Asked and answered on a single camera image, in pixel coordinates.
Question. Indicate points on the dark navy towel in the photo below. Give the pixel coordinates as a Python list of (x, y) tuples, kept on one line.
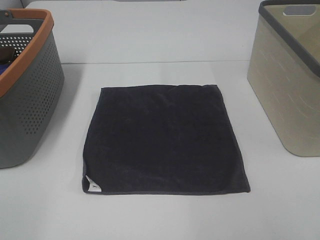
[(162, 140)]

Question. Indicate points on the blue towel in basket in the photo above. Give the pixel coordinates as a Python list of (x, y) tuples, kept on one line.
[(3, 67)]

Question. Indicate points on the brown towel in basket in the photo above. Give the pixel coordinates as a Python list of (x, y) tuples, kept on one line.
[(7, 55)]

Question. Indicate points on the grey perforated basket orange rim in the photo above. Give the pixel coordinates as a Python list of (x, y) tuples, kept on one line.
[(30, 87)]

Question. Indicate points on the beige basket grey rim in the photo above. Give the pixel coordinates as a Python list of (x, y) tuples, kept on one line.
[(284, 71)]

